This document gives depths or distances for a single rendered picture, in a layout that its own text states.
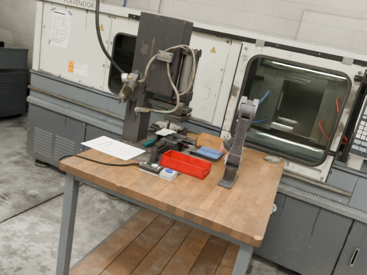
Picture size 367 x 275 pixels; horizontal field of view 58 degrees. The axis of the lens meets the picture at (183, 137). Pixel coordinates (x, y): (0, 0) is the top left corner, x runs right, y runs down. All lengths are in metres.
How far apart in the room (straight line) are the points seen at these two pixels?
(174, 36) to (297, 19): 2.84
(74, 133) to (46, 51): 0.81
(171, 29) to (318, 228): 1.68
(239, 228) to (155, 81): 0.97
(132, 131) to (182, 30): 0.66
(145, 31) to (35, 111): 1.91
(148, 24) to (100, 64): 1.16
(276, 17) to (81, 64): 2.55
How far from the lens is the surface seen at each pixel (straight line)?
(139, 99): 1.97
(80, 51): 3.14
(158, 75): 1.90
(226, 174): 1.73
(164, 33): 1.89
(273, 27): 4.56
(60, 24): 3.30
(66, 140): 3.33
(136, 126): 2.00
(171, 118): 1.85
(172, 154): 1.85
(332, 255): 2.67
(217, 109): 2.51
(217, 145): 2.14
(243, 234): 1.37
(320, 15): 4.51
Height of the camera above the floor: 1.58
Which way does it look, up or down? 17 degrees down
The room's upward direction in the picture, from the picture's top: 12 degrees clockwise
